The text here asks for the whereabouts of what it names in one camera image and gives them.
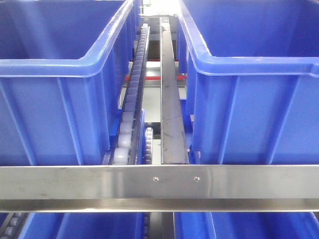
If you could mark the grey roller conveyor track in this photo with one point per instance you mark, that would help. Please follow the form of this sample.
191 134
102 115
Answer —
128 144

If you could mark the stainless steel shelf rack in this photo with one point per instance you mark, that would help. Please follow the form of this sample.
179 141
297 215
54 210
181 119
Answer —
160 188

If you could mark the dark steel divider rail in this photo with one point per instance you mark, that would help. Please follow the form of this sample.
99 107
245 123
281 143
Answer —
173 144

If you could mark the lower roller conveyor track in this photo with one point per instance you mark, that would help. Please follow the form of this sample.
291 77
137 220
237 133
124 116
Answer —
11 224

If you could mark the blue bin shelf centre-right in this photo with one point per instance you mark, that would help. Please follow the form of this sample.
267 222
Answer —
253 80

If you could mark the lower left blue bin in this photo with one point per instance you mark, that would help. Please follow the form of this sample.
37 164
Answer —
83 226

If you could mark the blue bin shelf centre-left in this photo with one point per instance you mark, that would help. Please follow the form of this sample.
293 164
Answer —
62 67

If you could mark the blue bin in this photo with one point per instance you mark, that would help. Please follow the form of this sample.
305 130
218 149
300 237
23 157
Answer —
243 225
83 226

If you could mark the lower right blue bin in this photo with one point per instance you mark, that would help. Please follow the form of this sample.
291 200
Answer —
243 225

